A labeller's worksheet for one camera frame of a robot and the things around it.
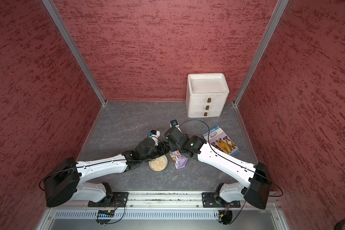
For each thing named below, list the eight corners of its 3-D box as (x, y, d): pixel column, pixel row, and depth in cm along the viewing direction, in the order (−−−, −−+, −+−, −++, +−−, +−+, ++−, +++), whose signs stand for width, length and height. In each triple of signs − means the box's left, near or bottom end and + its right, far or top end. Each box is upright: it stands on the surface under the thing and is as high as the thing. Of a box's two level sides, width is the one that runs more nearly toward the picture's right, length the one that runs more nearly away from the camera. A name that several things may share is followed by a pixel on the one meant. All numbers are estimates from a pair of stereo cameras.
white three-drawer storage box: (187, 118, 113) (189, 92, 91) (185, 98, 127) (188, 72, 106) (220, 118, 113) (230, 93, 92) (215, 99, 127) (223, 73, 106)
